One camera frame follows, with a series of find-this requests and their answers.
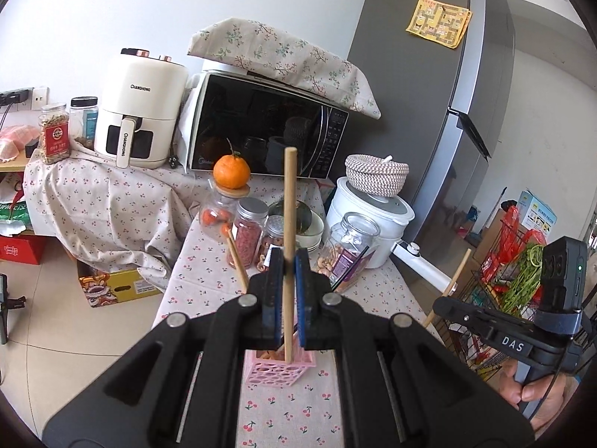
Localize white ceramic bowl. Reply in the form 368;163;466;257
295;210;326;250

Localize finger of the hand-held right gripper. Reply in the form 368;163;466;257
431;296;496;333

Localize black tripod stand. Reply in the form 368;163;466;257
0;273;26;346

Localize black chopstick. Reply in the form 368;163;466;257
330;245;373;291

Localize floral cloth cover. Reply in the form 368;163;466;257
187;18;382;119

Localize woven rope basket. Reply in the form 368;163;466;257
345;154;410;198

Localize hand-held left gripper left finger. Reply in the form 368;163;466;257
42;247;286;448

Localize black power adapter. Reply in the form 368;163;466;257
0;88;34;108

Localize red box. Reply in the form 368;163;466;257
0;233;50;267

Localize orange fruit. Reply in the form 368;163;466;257
213;139;251;190

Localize jar of red goji berries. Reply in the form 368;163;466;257
227;197;270;271

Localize bunch of green herbs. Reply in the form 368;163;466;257
501;243;546;318

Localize pink perforated utensil holder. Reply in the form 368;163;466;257
241;348;315;386

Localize cherry print draped cloth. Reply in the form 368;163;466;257
22;140;197;290

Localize glass jar with bamboo lid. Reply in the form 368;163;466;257
198;180;253;239

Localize white electric cooking pot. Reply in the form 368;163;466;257
325;176;460;299

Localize black lid plastic jar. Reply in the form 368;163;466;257
69;96;100;147

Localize blue printed carton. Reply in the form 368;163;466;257
515;190;558;234

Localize person's right hand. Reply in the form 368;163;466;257
499;361;579;435

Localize black door microwave oven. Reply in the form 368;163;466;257
179;69;350;180

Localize black wire rack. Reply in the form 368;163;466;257
438;217;560;374

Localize printed cardboard box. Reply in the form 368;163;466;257
77;261;164;309

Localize plain light wooden chopstick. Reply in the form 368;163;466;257
422;248;473;328
282;147;299;365

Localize brown ridged end chopstick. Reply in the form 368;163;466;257
225;234;250;297

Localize pink mesh cover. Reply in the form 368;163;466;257
0;125;42;162

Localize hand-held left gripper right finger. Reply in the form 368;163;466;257
294;248;535;448

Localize large clear jar of nuts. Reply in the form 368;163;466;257
315;212;381;292

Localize brown cardboard box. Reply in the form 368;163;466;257
466;205;507;262

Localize green snack bag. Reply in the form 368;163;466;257
0;187;33;236

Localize small jar of dried fruit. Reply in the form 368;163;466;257
256;215;286;274

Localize red label jar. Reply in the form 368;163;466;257
38;103;72;165

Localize cherry print tablecloth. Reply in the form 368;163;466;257
151;168;448;448

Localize cream air fryer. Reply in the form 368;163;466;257
93;47;190;169

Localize yellow printed flyer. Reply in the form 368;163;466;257
405;0;473;50

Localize grey refrigerator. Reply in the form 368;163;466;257
347;0;518;262

